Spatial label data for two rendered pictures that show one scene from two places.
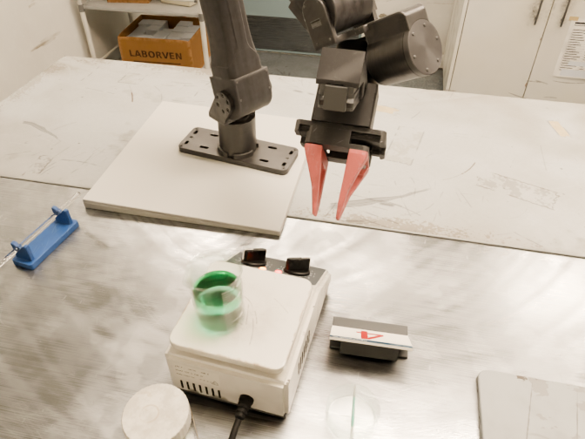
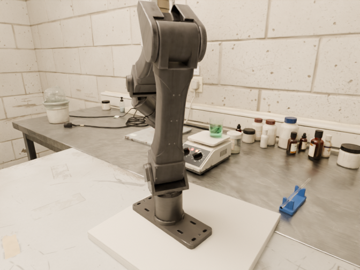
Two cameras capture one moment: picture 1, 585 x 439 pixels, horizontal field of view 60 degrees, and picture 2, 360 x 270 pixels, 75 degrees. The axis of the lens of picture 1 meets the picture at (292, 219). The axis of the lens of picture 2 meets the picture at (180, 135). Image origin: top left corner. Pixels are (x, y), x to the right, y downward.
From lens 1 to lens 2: 1.18 m
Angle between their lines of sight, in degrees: 117
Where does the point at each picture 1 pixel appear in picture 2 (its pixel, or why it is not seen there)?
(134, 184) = (247, 215)
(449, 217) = (104, 170)
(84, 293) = (264, 181)
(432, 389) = not seen: hidden behind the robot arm
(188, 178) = (210, 210)
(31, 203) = (322, 234)
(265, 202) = not seen: hidden behind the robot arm
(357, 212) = (136, 180)
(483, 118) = not seen: outside the picture
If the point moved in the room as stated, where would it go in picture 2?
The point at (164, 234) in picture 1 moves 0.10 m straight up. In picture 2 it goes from (229, 193) to (232, 162)
